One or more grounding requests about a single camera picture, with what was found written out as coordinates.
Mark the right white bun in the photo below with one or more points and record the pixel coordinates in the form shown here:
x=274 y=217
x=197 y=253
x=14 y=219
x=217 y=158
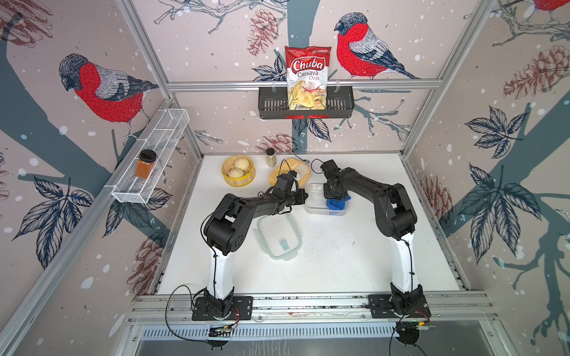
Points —
x=242 y=163

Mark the aluminium mounting rail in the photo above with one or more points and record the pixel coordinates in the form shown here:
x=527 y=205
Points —
x=315 y=308

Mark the clear plastic lunch box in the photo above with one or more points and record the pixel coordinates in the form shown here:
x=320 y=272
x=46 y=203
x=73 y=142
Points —
x=316 y=203

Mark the yellow bamboo steamer basket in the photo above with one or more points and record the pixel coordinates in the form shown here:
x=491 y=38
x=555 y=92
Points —
x=239 y=182

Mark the orange jar black lid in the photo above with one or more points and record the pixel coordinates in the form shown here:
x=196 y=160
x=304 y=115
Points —
x=145 y=163

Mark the left white bun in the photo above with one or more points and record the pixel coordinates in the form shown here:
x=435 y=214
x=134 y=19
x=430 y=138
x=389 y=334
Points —
x=235 y=173

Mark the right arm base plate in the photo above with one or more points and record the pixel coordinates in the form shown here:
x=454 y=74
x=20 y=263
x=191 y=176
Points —
x=385 y=306

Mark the small spice jar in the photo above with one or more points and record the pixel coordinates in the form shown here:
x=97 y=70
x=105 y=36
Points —
x=271 y=158

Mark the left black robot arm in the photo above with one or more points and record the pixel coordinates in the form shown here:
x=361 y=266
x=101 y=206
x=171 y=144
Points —
x=226 y=228

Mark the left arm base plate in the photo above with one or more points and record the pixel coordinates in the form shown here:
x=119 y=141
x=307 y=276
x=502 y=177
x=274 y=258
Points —
x=232 y=308

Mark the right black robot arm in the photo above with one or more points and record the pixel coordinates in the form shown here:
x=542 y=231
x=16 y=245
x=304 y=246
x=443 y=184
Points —
x=396 y=219

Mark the white wire shelf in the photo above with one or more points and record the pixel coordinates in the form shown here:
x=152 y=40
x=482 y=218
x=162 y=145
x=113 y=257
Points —
x=163 y=139

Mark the red cassava chips bag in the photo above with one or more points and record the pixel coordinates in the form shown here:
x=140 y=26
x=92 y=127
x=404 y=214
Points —
x=306 y=77

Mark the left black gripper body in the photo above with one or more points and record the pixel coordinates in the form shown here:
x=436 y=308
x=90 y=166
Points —
x=295 y=199

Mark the white bun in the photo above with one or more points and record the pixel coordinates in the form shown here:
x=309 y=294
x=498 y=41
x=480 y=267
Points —
x=235 y=173
x=242 y=163

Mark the black wall basket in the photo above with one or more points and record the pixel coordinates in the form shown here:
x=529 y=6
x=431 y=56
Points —
x=273 y=105

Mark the clear lunch box lid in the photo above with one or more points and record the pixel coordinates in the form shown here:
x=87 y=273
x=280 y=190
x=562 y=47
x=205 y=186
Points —
x=279 y=236

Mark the blue cleaning cloth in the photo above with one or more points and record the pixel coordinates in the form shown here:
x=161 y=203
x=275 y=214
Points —
x=337 y=205

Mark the metal spoon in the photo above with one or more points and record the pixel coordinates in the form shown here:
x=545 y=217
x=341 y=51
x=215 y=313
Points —
x=303 y=159

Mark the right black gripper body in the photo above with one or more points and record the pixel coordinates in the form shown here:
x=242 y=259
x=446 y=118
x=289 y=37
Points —
x=332 y=196

